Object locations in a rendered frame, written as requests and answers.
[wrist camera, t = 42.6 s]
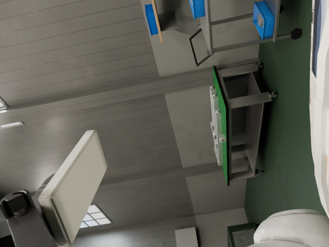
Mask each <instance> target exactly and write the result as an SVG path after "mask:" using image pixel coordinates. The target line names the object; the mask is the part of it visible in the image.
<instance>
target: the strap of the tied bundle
mask: <svg viewBox="0 0 329 247"><path fill-rule="evenodd" d="M328 108H329V7H328V11H327V16H326V20H325V24H324V29H323V33H322V38H321V42H320V46H319V51H318V57H317V76H316V97H315V98H314V138H313V141H314V174H315V178H316V183H317V187H318V191H319V196H320V200H321V204H322V206H323V208H324V210H325V212H326V214H327V216H328V218H329V192H328V187H327V182H326V176H327V155H326V154H325V152H326V126H327V109H328Z"/></svg>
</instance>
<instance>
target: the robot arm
mask: <svg viewBox="0 0 329 247"><path fill-rule="evenodd" d="M325 154H326V155H327V157H328V158H329V108H328V109H327V126H326V152H325ZM106 170H107V164H106V161H105V157H104V154H103V151H102V147H101V144H100V141H99V138H98V134H97V131H95V130H87V131H86V132H85V134H84V135H83V136H82V138H81V139H80V141H79V142H78V143H77V145H76V146H75V147H74V149H73V150H72V151H71V153H70V154H69V156H68V157H67V158H66V160H65V161H64V163H63V164H62V165H61V167H60V168H59V170H58V171H57V172H56V173H53V174H52V175H51V176H49V177H48V178H47V179H46V180H45V181H44V182H43V183H42V185H41V186H40V188H39V189H38V191H36V193H35V194H34V195H33V197H31V195H30V193H29V191H28V190H23V189H22V190H17V191H14V192H11V193H10V194H8V195H6V196H5V197H4V198H2V200H1V201H0V208H1V210H2V212H3V214H4V216H5V218H6V220H4V221H1V222H0V247H57V246H58V247H70V246H71V245H72V243H73V241H74V239H75V237H76V235H77V232H78V230H79V228H80V226H81V224H82V222H83V220H84V217H85V215H86V213H87V211H88V209H89V207H90V205H91V202H92V200H93V198H94V196H95V194H96V191H97V189H98V187H99V185H100V183H101V181H102V178H103V176H104V174H105V172H106ZM52 237H54V239H55V241H54V239H53V238H52ZM55 242H56V243H55ZM254 243H255V244H253V245H250V246H248V247H329V218H328V216H326V215H324V214H322V213H321V212H319V211H316V210H313V209H293V210H286V211H281V212H277V213H275V214H273V215H271V216H269V217H268V218H267V219H266V220H264V221H263V222H262V223H261V224H260V225H259V226H258V228H257V230H256V231H255V233H254Z"/></svg>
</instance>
